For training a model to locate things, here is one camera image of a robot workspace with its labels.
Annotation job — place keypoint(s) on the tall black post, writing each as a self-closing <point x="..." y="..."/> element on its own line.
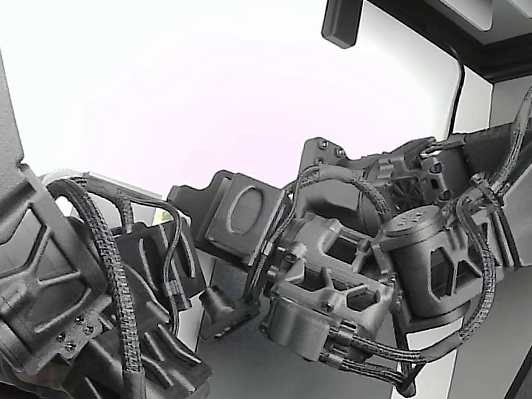
<point x="341" y="14"/>

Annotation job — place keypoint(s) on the grey rectangular mat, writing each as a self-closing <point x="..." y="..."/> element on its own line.
<point x="305" y="398"/>

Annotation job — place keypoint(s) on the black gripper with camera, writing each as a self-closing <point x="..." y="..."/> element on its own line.
<point x="241" y="226"/>

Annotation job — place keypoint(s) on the narrow light grey panel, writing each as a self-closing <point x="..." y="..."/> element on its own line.
<point x="520" y="3"/>

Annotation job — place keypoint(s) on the wide light grey panel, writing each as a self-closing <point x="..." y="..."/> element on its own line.
<point x="454" y="1"/>

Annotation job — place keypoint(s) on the black moulded frame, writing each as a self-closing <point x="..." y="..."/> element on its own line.
<point x="510" y="61"/>

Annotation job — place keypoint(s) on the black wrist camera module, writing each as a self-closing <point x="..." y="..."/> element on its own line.
<point x="224" y="317"/>

